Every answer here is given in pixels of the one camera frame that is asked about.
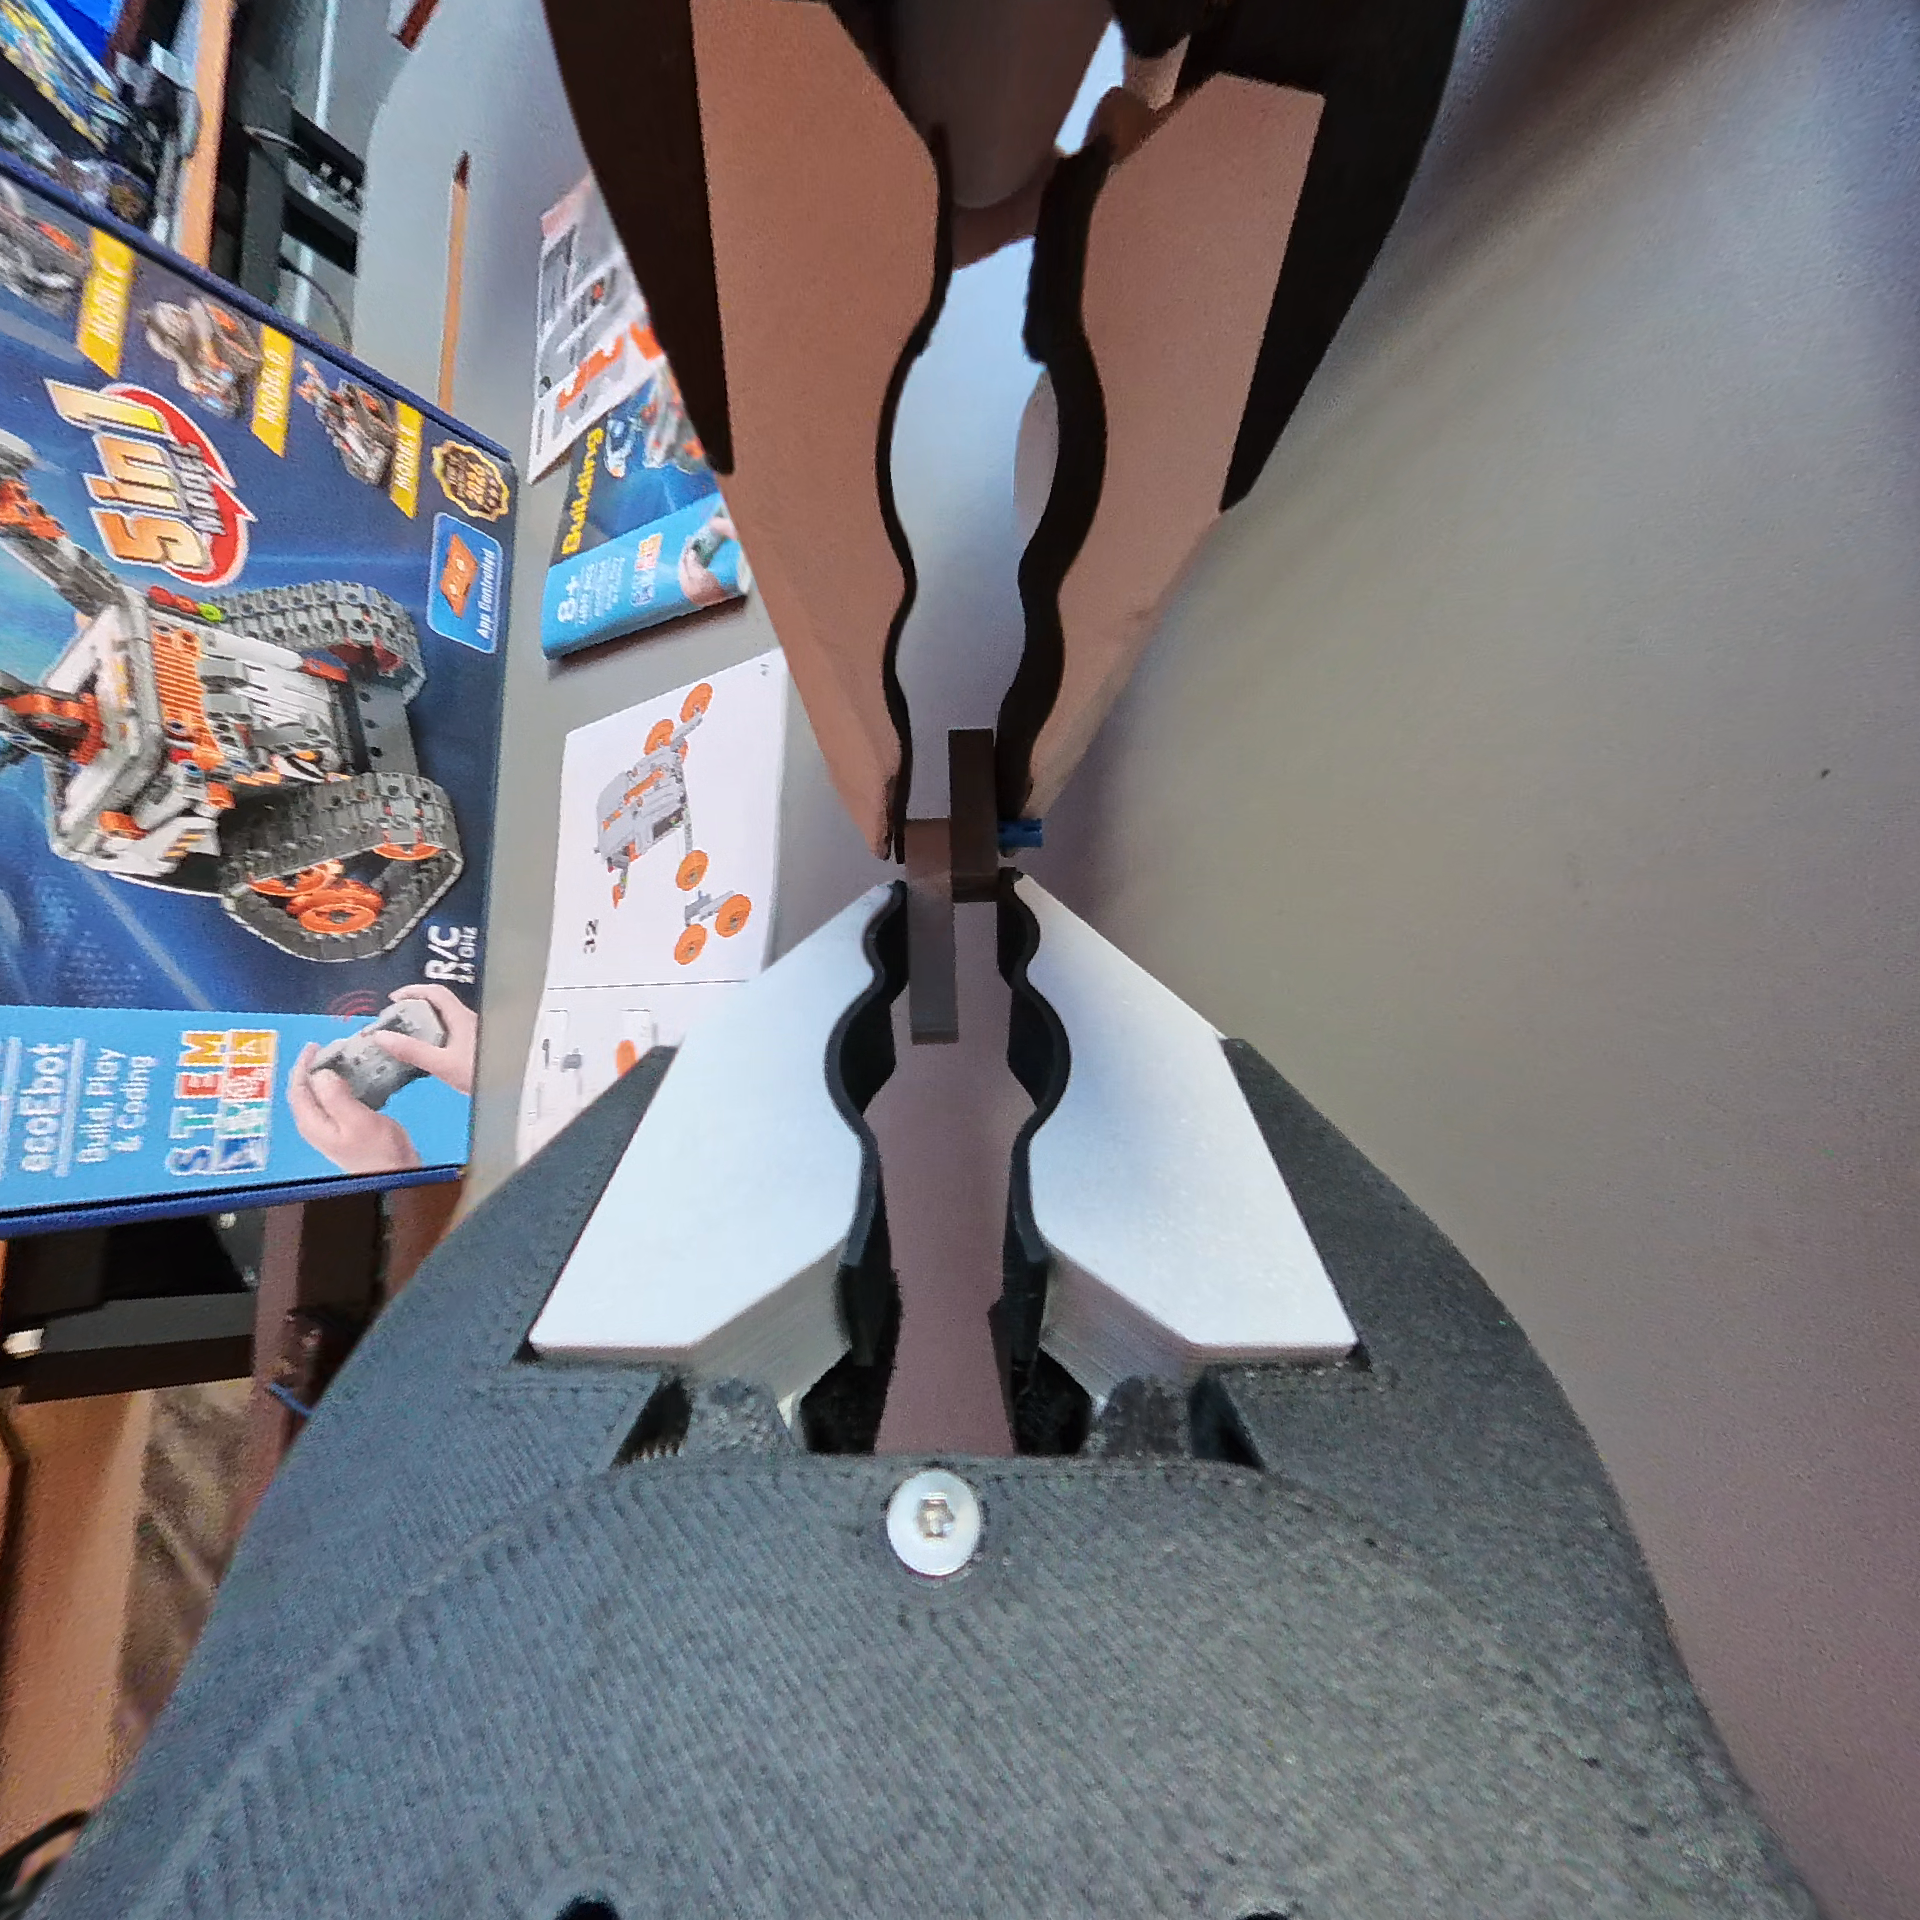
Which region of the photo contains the grey angled holed beam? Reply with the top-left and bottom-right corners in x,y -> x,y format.
943,727 -> 1004,906

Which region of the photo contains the small blue manual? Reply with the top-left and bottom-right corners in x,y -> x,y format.
540,427 -> 752,662

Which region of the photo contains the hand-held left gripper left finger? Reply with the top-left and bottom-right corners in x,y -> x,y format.
525,883 -> 916,1453

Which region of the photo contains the grey desk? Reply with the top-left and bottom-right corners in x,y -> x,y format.
352,0 -> 1920,1920

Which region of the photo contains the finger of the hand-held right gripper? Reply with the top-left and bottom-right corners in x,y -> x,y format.
996,67 -> 1338,846
687,0 -> 953,861

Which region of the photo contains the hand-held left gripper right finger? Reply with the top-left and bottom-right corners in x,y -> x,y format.
989,881 -> 1362,1453

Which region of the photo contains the white instruction booklet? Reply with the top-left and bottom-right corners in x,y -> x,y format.
517,647 -> 789,1172

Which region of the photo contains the grey straight holed beam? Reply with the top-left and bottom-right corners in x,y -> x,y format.
906,861 -> 964,1047

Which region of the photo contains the blue robot kit box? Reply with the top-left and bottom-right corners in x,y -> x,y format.
0,151 -> 519,1239

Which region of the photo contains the printed sticker sheet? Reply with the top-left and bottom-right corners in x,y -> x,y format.
532,172 -> 676,482

